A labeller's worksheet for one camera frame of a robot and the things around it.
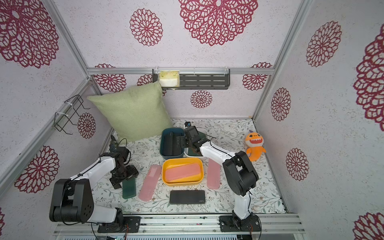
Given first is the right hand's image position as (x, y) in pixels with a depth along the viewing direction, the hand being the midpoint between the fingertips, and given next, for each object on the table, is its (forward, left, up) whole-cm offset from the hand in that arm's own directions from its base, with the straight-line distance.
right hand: (182, 137), depth 93 cm
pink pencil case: (-17, 0, -14) cm, 21 cm away
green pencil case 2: (-20, -8, +15) cm, 27 cm away
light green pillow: (+9, +28, +13) cm, 32 cm away
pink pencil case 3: (-17, -20, -15) cm, 30 cm away
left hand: (-24, +29, -10) cm, 39 cm away
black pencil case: (+3, +11, -11) cm, 16 cm away
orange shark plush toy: (+2, -46, -7) cm, 47 cm away
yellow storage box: (-24, -5, -10) cm, 26 cm away
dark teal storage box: (+10, +12, -6) cm, 17 cm away
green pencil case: (-30, +28, -8) cm, 41 cm away
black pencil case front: (-32, -4, -12) cm, 35 cm away
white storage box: (-2, -2, -12) cm, 12 cm away
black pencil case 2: (-4, +4, -9) cm, 11 cm away
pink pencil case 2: (-30, +19, -12) cm, 37 cm away
